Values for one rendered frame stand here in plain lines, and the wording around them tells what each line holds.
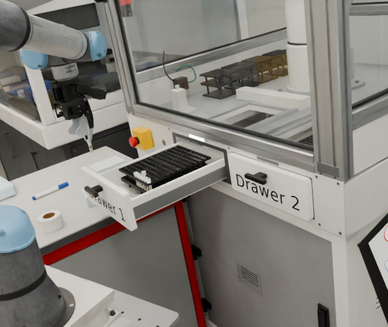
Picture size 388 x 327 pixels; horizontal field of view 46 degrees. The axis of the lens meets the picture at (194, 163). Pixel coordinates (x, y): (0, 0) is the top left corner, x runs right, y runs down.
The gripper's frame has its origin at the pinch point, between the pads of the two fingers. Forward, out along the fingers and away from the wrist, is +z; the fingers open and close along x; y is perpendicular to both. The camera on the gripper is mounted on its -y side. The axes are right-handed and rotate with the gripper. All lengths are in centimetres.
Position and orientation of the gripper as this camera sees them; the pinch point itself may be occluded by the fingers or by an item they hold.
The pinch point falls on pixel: (89, 137)
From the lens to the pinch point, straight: 152.3
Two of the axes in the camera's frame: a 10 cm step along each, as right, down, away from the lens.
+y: -6.8, 3.9, -6.2
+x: 7.1, 1.6, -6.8
